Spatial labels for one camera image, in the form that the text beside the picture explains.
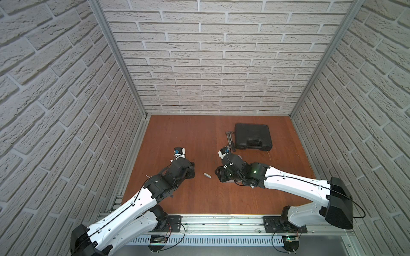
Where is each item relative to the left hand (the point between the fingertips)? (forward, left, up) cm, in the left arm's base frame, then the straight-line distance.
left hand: (193, 161), depth 77 cm
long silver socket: (-1, -7, -15) cm, 16 cm away
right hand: (-4, -12, -2) cm, 13 cm away
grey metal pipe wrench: (+24, -22, -14) cm, 36 cm away
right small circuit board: (-32, -45, -16) cm, 58 cm away
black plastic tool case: (+23, -36, -9) cm, 44 cm away
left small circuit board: (-30, +15, -16) cm, 37 cm away
